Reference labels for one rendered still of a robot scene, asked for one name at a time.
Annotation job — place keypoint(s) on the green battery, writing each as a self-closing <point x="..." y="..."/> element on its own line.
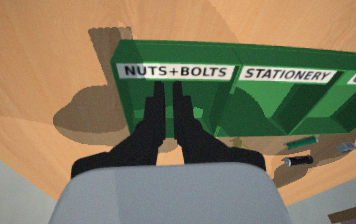
<point x="302" y="142"/>

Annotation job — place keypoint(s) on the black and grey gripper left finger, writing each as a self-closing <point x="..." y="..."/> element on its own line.
<point x="138" y="149"/>

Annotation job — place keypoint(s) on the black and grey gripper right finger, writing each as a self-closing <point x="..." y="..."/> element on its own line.
<point x="198" y="146"/>

